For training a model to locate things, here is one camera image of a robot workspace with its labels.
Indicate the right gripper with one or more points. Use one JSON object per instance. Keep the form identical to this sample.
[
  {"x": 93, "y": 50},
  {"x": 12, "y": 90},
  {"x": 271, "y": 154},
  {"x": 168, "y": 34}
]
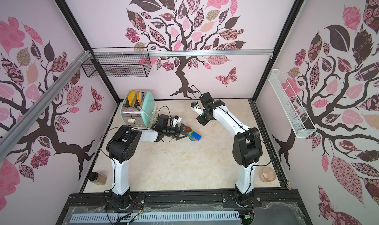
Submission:
[{"x": 204, "y": 117}]

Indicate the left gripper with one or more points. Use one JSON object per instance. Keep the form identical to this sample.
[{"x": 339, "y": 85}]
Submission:
[{"x": 176, "y": 134}]

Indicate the blue lego brick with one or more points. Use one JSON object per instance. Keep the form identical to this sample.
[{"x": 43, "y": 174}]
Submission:
[{"x": 196, "y": 136}]

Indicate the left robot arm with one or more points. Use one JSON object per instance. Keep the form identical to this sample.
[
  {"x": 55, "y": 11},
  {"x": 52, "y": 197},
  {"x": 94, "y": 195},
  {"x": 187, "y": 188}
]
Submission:
[{"x": 122, "y": 147}]

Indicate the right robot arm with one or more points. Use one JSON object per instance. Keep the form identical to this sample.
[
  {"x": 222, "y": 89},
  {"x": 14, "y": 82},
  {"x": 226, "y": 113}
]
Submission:
[{"x": 247, "y": 144}]

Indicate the mint green toaster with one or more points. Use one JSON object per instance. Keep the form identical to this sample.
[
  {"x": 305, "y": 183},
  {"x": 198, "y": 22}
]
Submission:
[{"x": 139, "y": 109}]

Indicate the pink plastic bowl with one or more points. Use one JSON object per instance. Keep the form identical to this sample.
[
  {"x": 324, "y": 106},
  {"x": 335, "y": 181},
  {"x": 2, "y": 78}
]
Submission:
[{"x": 267, "y": 175}]

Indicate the brown glass jar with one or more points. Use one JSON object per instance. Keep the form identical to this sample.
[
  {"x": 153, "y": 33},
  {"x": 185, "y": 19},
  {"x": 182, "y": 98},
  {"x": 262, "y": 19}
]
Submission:
[{"x": 97, "y": 178}]

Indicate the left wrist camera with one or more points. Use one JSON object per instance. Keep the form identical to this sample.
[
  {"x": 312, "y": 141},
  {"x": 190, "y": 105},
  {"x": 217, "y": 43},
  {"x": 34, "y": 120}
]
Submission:
[{"x": 176, "y": 120}]

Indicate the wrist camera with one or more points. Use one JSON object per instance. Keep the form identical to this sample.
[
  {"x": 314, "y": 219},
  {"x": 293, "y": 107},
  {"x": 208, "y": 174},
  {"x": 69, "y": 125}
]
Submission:
[
  {"x": 176, "y": 120},
  {"x": 195, "y": 107}
]

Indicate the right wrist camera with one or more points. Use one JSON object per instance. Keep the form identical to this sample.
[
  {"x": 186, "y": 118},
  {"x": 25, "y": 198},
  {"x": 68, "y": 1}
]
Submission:
[{"x": 195, "y": 107}]

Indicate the aluminium frame bar back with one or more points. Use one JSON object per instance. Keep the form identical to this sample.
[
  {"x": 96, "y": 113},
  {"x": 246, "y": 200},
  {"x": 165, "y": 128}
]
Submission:
[{"x": 238, "y": 52}]

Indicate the aluminium frame bar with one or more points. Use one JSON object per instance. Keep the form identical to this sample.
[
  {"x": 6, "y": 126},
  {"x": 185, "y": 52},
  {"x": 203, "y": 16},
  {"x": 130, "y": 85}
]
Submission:
[
  {"x": 238, "y": 52},
  {"x": 14, "y": 135}
]

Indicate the black wire basket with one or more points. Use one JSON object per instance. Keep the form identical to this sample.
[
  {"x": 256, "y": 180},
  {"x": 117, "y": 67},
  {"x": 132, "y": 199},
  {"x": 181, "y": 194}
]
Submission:
[{"x": 119, "y": 64}]

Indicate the white wire shelf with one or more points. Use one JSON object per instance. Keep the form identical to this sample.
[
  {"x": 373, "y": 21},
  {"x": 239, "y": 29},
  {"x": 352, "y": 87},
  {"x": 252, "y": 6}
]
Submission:
[{"x": 286, "y": 90}]

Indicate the white slotted cable duct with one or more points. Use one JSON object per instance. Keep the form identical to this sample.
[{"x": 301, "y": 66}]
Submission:
[{"x": 154, "y": 217}]

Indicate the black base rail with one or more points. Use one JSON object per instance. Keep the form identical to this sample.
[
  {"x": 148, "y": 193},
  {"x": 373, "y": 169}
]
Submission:
[{"x": 268, "y": 206}]

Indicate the aluminium frame bar left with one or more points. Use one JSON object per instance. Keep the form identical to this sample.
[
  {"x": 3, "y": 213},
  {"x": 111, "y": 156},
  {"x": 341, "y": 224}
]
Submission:
[{"x": 14, "y": 135}]

